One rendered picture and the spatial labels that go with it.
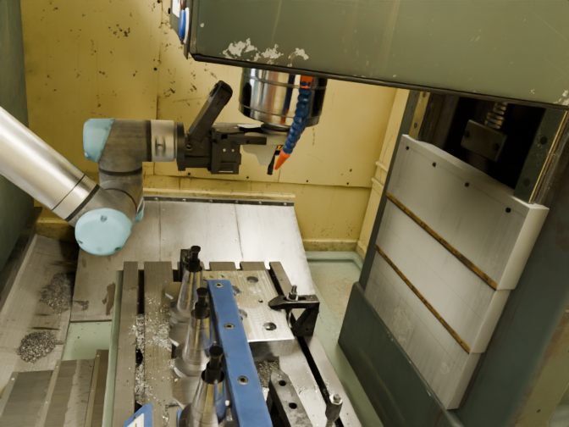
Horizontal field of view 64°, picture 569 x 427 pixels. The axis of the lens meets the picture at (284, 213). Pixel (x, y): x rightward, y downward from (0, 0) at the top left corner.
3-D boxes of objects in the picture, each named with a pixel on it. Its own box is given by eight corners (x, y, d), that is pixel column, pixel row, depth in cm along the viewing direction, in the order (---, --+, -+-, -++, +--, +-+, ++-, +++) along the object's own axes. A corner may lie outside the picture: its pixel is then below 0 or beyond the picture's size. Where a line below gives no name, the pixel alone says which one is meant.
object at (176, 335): (168, 350, 64) (169, 346, 64) (167, 326, 68) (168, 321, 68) (218, 347, 66) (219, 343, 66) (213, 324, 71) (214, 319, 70)
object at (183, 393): (173, 413, 54) (174, 408, 54) (171, 380, 59) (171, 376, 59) (231, 407, 57) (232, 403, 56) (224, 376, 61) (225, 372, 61)
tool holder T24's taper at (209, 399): (231, 431, 51) (238, 386, 49) (192, 440, 50) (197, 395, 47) (219, 401, 55) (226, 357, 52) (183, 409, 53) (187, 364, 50)
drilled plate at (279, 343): (190, 362, 99) (192, 344, 97) (181, 286, 124) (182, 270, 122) (290, 355, 106) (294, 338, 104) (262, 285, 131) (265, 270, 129)
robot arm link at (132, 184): (92, 236, 80) (87, 178, 75) (106, 210, 90) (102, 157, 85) (139, 238, 81) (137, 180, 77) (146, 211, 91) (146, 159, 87)
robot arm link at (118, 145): (89, 158, 84) (85, 111, 81) (151, 158, 88) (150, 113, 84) (85, 172, 78) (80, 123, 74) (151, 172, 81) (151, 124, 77)
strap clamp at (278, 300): (265, 338, 116) (273, 289, 110) (262, 329, 119) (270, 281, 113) (312, 335, 121) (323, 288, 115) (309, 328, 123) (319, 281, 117)
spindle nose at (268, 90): (328, 132, 81) (343, 63, 77) (240, 122, 78) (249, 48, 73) (309, 112, 96) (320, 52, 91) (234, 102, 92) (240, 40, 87)
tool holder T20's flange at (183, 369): (220, 384, 61) (221, 369, 60) (173, 385, 59) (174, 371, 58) (218, 351, 66) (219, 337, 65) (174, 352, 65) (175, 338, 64)
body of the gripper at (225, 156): (235, 161, 92) (174, 160, 89) (238, 119, 89) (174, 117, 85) (242, 174, 86) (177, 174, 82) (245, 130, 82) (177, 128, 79)
